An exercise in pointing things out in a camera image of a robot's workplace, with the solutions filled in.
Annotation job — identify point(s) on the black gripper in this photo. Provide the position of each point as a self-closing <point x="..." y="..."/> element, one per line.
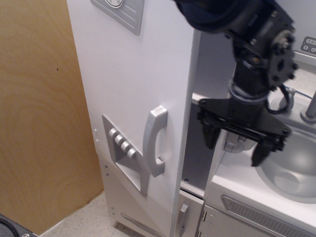
<point x="252" y="121"/>

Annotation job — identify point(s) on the grey fridge door handle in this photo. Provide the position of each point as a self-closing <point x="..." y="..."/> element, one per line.
<point x="156" y="121"/>

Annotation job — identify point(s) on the white toy fridge door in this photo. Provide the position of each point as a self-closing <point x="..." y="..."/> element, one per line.
<point x="135" y="55"/>

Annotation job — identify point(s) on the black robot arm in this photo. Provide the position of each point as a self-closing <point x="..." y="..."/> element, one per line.
<point x="262" y="36"/>

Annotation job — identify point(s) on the grey toy telephone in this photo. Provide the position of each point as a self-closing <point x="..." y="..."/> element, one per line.
<point x="236" y="143"/>

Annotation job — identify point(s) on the white toy kitchen cabinet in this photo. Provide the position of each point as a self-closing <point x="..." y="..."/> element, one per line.
<point x="238" y="203"/>

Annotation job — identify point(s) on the grey toy faucet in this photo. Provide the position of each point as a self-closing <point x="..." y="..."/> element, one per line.
<point x="295" y="116"/>

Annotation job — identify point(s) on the grey toy sink basin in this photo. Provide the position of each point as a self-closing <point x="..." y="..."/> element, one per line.
<point x="292" y="171"/>

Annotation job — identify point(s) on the white lower freezer door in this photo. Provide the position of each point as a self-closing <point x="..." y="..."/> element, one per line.
<point x="149" y="216"/>

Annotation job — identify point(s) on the grey ice dispenser panel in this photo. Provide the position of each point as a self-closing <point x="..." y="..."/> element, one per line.
<point x="126" y="157"/>

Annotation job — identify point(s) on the toy microwave with keypad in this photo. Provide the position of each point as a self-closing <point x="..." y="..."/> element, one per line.
<point x="304" y="16"/>

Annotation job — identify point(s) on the plywood board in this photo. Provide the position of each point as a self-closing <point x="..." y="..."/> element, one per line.
<point x="48" y="164"/>

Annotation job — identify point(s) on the black equipment base corner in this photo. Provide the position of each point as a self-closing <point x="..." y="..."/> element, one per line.
<point x="9" y="228"/>

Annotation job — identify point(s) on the grey lower door handle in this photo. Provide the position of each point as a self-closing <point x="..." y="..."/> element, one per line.
<point x="180" y="224"/>

